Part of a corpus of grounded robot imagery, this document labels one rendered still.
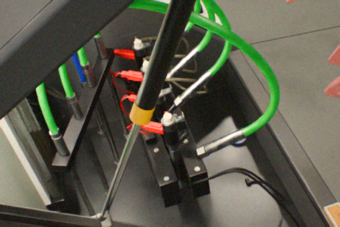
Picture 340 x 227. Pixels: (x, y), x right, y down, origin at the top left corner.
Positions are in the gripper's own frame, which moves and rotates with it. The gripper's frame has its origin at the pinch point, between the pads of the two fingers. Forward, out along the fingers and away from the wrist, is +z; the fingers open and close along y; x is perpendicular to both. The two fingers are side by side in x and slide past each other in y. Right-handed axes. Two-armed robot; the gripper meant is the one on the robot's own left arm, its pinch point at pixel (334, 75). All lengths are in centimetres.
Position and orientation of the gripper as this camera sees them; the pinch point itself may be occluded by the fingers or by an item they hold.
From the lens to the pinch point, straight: 67.9
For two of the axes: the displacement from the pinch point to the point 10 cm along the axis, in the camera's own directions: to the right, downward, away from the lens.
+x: 8.1, 4.5, 3.7
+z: -5.2, 2.7, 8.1
